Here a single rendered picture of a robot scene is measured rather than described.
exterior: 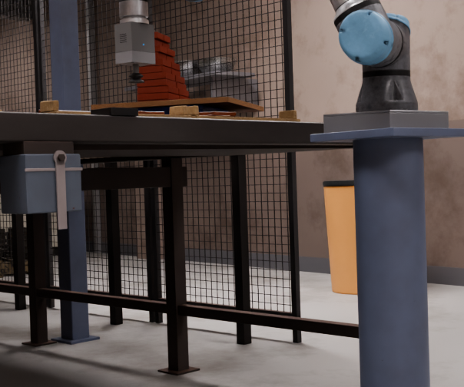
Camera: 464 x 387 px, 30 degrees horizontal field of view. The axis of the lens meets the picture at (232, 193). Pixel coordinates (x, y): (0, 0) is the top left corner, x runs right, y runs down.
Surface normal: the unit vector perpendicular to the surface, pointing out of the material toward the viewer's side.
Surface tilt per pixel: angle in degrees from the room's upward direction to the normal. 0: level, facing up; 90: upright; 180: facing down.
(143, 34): 90
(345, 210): 93
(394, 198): 90
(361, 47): 98
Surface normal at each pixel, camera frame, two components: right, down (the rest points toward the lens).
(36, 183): 0.71, -0.01
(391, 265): -0.18, 0.03
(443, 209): -0.78, 0.04
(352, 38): -0.36, 0.17
